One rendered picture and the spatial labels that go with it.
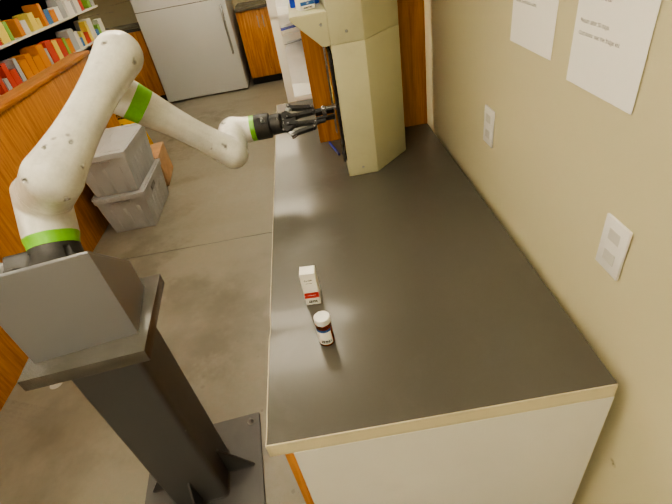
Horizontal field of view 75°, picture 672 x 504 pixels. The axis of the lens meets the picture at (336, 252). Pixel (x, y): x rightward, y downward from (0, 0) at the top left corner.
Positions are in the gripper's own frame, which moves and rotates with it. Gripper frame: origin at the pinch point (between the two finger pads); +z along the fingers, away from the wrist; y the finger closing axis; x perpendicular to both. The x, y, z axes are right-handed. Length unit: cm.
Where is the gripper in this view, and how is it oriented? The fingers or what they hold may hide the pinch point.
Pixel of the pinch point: (325, 114)
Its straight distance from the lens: 170.4
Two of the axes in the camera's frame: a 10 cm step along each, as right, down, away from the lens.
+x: 0.4, 1.3, 9.9
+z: 9.8, -1.8, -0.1
